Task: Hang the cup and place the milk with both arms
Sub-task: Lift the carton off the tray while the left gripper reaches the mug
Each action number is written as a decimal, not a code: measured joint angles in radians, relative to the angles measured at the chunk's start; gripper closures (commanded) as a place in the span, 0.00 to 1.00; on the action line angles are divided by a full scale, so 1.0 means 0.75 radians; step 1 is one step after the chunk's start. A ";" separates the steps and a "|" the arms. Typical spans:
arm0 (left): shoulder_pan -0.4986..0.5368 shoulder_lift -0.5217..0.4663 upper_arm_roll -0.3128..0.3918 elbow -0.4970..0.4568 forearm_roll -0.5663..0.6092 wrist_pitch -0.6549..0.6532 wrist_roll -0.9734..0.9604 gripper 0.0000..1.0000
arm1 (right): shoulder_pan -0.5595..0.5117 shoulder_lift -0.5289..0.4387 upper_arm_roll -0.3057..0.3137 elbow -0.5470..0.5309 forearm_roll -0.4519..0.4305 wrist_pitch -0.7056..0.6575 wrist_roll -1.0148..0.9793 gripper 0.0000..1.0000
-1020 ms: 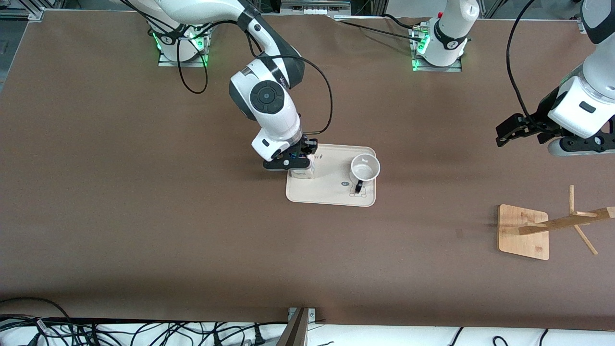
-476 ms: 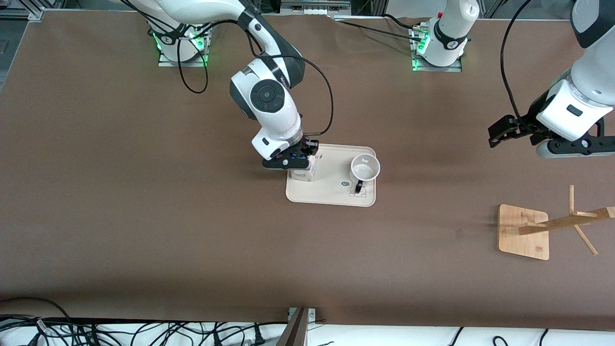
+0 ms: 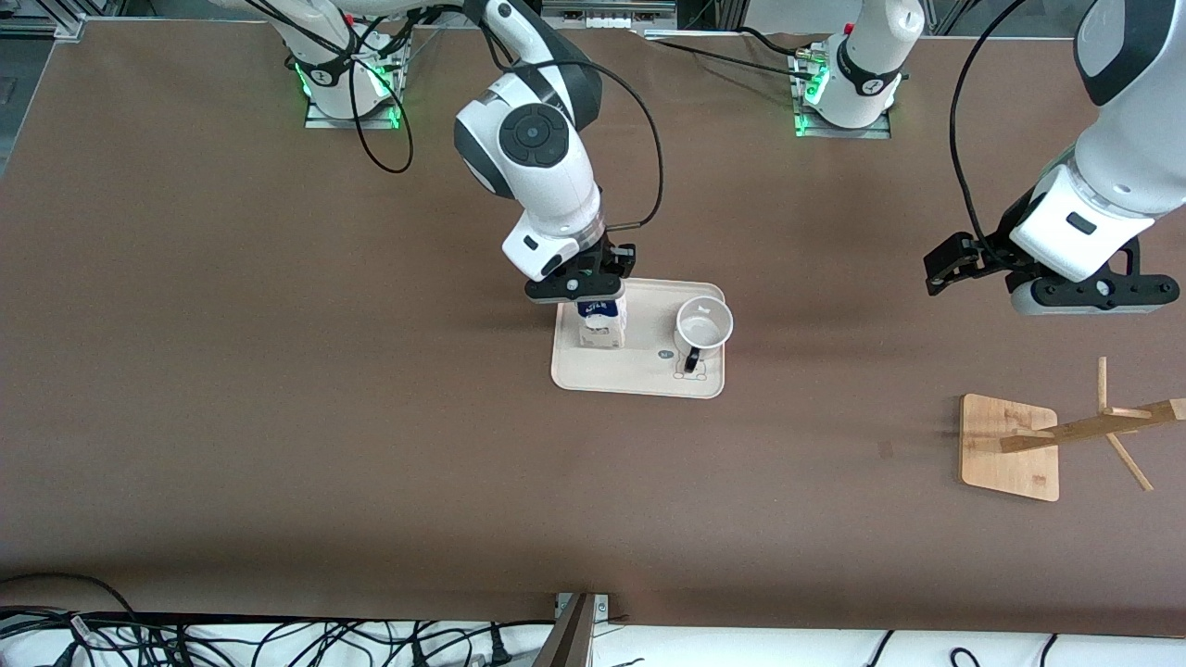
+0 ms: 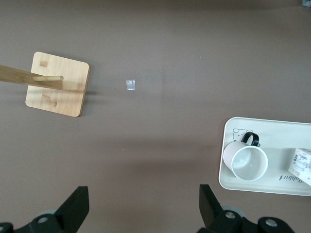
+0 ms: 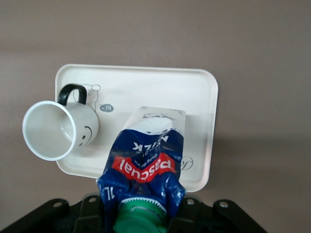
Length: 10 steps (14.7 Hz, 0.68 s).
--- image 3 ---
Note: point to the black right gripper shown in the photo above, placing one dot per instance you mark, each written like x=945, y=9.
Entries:
x=612, y=257

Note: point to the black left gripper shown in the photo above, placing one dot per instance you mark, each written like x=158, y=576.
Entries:
x=993, y=246

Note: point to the blue white milk carton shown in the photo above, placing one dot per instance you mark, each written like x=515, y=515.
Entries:
x=600, y=324

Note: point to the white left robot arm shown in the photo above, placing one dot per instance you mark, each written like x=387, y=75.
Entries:
x=1112, y=167

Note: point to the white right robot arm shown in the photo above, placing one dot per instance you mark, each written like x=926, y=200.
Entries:
x=547, y=185

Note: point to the wooden cup rack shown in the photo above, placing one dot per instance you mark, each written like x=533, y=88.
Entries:
x=1010, y=454

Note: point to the beige rabbit print tray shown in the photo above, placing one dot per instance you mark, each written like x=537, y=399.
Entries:
x=639, y=371

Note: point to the silver electrical box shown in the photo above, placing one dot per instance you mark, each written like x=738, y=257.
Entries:
x=602, y=17

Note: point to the small metal mounting plate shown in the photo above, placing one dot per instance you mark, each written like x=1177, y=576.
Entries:
x=602, y=607

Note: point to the grey aluminium profile bar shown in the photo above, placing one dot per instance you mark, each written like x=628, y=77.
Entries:
x=570, y=639

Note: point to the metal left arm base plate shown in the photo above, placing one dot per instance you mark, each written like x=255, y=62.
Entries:
x=871, y=133

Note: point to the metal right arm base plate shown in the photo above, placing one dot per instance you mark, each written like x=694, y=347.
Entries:
x=324, y=121

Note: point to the metal table corner bracket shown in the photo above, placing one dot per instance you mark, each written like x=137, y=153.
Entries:
x=70, y=26

